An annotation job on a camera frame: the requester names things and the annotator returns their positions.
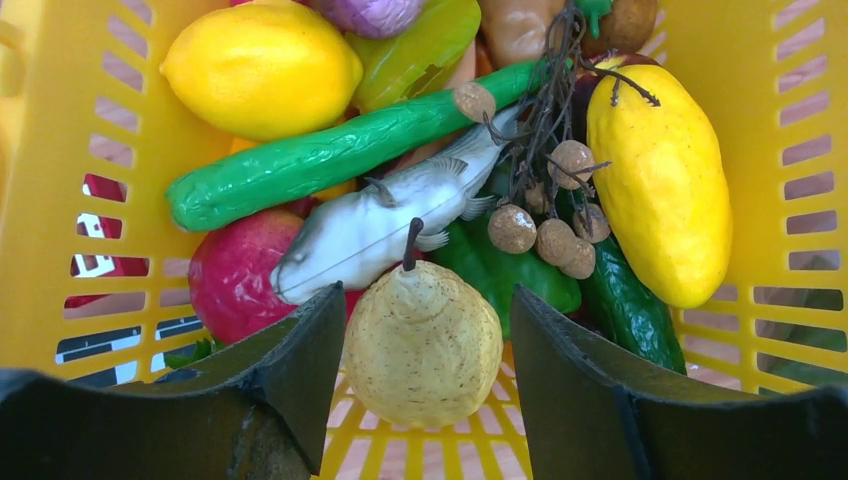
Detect black white checkerboard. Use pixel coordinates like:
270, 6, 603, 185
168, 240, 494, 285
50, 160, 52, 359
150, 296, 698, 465
54, 316, 212, 387

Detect yellow green pepper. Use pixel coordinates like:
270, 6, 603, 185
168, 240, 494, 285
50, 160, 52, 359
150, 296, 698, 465
345, 0, 481, 114

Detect dark green cucumber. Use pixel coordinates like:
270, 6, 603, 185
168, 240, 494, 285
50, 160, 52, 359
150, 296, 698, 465
578, 235, 687, 375

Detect yellow lemon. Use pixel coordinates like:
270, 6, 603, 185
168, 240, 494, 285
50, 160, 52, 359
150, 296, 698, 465
160, 1, 363, 142

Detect red strawberry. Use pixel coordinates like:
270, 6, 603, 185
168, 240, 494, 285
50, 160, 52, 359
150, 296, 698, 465
188, 208, 366, 347

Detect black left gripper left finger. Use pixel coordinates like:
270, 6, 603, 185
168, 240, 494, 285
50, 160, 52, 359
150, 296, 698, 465
1, 283, 346, 479

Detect yellow plastic basket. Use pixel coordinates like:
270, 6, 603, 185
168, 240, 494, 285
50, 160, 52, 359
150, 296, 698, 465
1, 1, 847, 479

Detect brown longan bunch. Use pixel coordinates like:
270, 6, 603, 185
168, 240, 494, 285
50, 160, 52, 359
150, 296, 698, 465
488, 1, 661, 266

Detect red window toy block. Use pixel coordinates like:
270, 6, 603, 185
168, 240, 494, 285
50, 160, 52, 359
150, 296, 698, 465
63, 173, 151, 319

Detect grey toy fish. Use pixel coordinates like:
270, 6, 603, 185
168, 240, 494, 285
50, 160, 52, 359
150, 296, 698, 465
269, 106, 519, 305

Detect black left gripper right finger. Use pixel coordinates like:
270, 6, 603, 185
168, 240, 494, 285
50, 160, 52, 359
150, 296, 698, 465
511, 286, 847, 479

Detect green bell pepper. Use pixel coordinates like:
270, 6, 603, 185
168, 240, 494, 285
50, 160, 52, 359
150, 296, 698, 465
428, 216, 582, 341

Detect beige pear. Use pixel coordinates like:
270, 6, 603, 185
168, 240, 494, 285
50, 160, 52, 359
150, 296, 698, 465
342, 218, 503, 429

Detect purple onion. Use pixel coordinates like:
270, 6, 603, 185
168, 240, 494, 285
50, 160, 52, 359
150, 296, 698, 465
308, 0, 426, 39

